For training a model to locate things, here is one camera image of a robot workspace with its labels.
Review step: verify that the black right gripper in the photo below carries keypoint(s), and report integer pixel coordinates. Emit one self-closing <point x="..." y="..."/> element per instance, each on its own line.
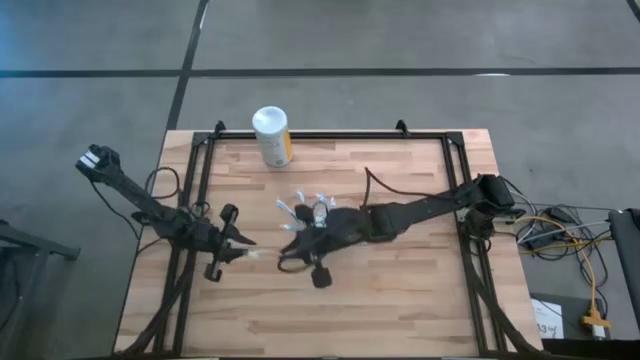
<point x="332" y="232"/>

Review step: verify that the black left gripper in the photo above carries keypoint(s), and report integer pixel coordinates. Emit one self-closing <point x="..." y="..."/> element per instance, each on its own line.
<point x="220" y="240"/>

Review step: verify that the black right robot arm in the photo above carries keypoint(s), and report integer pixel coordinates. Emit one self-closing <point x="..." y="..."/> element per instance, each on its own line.
<point x="430" y="207"/>

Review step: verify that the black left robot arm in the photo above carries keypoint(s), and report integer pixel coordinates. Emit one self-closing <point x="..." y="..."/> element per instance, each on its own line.
<point x="145" y="205"/>

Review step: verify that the clear acrylic organizer holder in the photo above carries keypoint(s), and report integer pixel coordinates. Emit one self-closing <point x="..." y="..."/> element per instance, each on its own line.
<point x="312" y="207"/>

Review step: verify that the white yellow wipes canister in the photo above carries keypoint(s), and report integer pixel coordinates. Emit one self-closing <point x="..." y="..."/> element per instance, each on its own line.
<point x="272" y="135"/>

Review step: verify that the black side table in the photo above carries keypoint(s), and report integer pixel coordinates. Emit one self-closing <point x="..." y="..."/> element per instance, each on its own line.
<point x="30" y="245"/>

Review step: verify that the white paper sheet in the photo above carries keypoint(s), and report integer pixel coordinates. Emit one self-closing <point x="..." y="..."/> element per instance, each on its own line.
<point x="545" y="315"/>

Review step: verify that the black power adapter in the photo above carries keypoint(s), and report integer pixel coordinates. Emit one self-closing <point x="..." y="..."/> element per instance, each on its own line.
<point x="562" y="215"/>

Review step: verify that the yellow plug connector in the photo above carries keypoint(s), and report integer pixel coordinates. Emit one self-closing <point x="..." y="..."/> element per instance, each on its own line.
<point x="594" y="318"/>

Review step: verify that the black furniture panel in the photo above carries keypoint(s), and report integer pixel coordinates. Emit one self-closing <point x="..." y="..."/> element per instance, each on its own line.
<point x="627" y="250"/>

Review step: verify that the black aluminium table frame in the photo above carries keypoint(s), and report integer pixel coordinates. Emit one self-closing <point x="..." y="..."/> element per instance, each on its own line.
<point x="325" y="135"/>

